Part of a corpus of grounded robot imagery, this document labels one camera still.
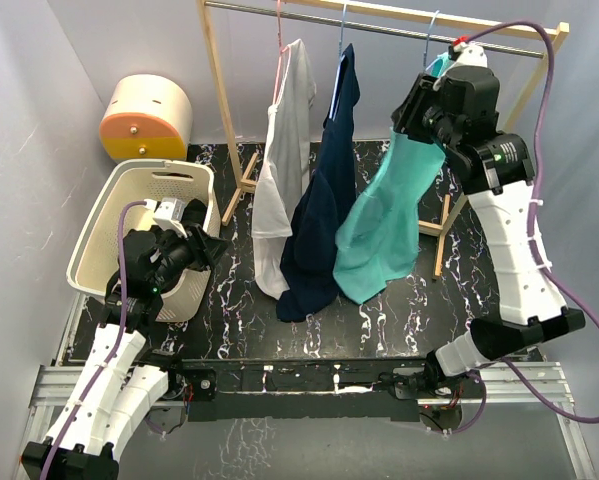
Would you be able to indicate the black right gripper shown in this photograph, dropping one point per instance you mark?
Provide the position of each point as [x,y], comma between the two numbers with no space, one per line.
[424,91]

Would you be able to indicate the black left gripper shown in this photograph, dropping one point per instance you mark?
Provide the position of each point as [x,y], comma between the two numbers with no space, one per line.
[203,248]

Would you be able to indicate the light blue wire hanger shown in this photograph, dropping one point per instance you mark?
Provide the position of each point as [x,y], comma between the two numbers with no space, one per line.
[429,64]

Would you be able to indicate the teal t shirt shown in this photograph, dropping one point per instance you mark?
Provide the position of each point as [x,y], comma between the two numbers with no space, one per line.
[379,240]

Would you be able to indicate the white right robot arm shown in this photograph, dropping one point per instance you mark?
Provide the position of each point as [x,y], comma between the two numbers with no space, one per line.
[457,112]

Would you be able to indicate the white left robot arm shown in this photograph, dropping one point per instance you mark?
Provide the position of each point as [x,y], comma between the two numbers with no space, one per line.
[157,275]

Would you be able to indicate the navy blue t shirt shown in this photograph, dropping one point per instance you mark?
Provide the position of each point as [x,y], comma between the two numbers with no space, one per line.
[309,255]

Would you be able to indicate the white t shirt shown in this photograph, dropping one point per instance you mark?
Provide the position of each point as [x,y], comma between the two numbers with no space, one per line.
[284,174]

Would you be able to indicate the black garment in basket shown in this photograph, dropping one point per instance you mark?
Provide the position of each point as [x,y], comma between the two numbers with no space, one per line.
[196,210]

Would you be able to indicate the wooden clothes rack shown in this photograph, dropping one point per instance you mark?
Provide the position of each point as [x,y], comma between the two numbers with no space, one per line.
[243,181]

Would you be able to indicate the cream laundry basket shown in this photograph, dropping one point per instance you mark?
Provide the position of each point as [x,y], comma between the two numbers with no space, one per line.
[109,225]

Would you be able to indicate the cream orange drawer cabinet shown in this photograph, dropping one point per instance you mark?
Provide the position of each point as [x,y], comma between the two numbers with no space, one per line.
[148,116]

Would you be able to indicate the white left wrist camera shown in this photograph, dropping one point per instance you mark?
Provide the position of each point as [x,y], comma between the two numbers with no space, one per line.
[167,214]

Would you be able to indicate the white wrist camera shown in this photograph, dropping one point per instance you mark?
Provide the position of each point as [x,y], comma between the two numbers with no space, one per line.
[167,214]
[461,52]

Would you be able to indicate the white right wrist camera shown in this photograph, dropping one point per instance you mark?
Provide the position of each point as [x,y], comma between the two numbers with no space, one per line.
[461,52]

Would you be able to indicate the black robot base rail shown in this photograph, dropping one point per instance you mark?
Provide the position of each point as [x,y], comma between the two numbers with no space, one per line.
[392,388]

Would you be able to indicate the pink wire hanger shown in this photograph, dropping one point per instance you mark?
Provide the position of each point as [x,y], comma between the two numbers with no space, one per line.
[282,49]

